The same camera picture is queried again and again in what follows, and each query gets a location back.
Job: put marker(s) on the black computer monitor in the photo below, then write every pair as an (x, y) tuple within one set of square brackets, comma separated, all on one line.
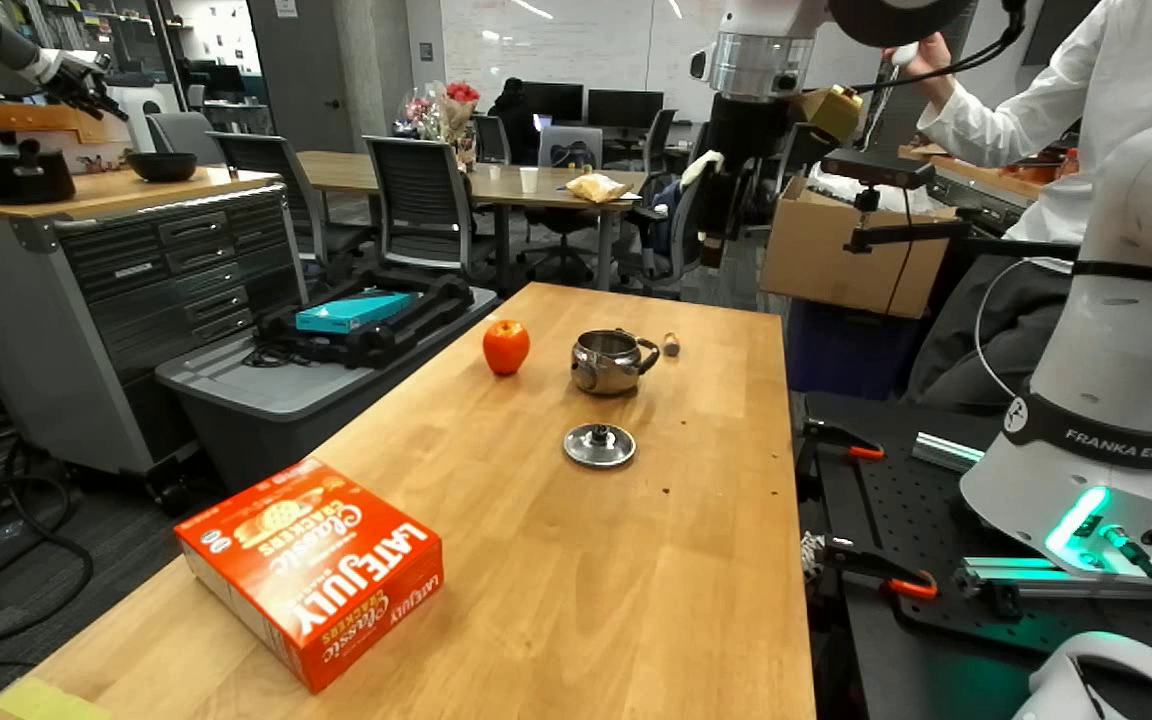
[(624, 111)]

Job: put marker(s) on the cardboard box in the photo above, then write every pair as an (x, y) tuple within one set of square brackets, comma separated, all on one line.
[(829, 260)]

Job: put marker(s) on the grey storage bin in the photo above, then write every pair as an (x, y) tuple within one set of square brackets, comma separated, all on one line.
[(268, 402)]

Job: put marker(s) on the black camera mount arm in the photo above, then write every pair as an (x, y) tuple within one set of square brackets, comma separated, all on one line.
[(921, 235)]

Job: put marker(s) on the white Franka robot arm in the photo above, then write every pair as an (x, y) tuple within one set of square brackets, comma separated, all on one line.
[(1120, 347)]

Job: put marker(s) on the teal plastic case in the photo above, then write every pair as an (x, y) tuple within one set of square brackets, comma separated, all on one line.
[(352, 314)]

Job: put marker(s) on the round steel kettle lid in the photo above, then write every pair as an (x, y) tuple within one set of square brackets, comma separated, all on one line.
[(601, 444)]

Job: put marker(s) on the black stereo camera bar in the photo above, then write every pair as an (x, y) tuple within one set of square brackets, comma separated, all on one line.
[(882, 165)]

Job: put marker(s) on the white VR controller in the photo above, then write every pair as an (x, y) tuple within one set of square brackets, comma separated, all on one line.
[(1138, 652)]

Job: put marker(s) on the grey door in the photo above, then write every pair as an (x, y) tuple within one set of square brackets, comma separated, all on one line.
[(298, 75)]

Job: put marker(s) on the black office chair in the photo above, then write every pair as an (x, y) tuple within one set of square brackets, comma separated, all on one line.
[(660, 221)]

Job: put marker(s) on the yellow bag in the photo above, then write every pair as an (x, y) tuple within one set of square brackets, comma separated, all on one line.
[(596, 190)]

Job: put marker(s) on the grey mesh office chair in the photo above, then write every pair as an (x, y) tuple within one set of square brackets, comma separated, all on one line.
[(416, 194)]

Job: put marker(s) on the wooden office table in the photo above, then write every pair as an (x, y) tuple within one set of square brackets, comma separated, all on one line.
[(523, 184)]

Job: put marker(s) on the small steel kettle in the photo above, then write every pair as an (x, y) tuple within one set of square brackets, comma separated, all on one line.
[(604, 360)]

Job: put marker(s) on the yellow tape patch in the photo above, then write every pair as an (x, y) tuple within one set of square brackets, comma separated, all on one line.
[(37, 700)]

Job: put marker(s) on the orange toy fruit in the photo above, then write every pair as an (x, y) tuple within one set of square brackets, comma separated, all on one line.
[(506, 351)]

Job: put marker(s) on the person in white shirt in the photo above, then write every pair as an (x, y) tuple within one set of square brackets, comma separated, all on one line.
[(1040, 107)]

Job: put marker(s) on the white cloth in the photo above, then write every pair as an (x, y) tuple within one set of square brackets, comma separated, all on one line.
[(702, 165)]

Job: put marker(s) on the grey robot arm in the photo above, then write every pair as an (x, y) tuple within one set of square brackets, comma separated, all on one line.
[(0, 41)]

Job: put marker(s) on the orange cracker box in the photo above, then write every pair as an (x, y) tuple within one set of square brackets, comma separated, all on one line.
[(311, 566)]

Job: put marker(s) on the black cooking pot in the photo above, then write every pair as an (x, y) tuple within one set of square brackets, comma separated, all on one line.
[(19, 174)]

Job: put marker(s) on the long aluminium rail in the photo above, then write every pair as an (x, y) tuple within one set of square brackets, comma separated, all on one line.
[(1001, 568)]

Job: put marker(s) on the flower bouquet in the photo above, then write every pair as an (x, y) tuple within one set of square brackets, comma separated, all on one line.
[(450, 114)]

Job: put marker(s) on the dark office chair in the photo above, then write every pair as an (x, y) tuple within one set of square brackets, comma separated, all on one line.
[(256, 150)]

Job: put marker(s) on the grey drawer cabinet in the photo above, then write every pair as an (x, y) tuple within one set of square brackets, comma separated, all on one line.
[(138, 292)]

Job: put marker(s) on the black bowl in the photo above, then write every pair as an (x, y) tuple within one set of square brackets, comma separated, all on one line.
[(161, 165)]

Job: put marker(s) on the blue bin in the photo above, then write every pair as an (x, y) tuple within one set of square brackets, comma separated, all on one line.
[(849, 351)]

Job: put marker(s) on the orange wooden board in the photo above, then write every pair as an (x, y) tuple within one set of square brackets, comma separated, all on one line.
[(19, 126)]

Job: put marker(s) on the short aluminium rail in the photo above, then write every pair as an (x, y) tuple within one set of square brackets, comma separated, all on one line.
[(946, 448)]

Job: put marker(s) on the yellow-green wrist camera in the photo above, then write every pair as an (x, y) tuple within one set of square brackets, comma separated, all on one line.
[(832, 114)]

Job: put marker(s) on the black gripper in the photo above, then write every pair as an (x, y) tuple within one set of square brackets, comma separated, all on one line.
[(762, 143)]

